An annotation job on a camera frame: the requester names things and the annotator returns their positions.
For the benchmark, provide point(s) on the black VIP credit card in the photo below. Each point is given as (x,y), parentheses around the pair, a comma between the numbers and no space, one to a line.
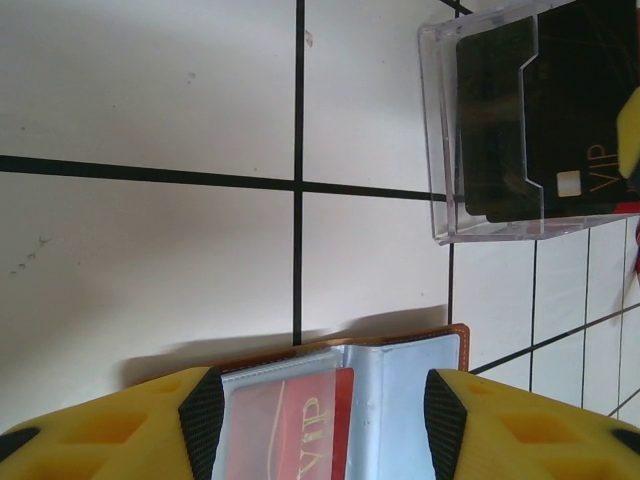
(575,100)

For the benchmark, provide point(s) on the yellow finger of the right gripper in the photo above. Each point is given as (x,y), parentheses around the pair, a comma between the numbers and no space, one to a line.
(631,140)

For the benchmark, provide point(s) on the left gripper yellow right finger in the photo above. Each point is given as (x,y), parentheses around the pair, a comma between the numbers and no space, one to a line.
(540,445)

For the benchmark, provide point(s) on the clear acrylic card box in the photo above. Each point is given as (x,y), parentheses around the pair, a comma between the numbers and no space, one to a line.
(440,150)

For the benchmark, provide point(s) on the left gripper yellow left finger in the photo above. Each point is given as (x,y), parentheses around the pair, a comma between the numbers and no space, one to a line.
(100,440)

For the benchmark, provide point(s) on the red VIP credit card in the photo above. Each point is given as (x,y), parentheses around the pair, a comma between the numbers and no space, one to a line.
(300,425)

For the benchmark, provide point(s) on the brown leather card holder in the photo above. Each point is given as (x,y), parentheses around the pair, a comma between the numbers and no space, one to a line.
(400,400)

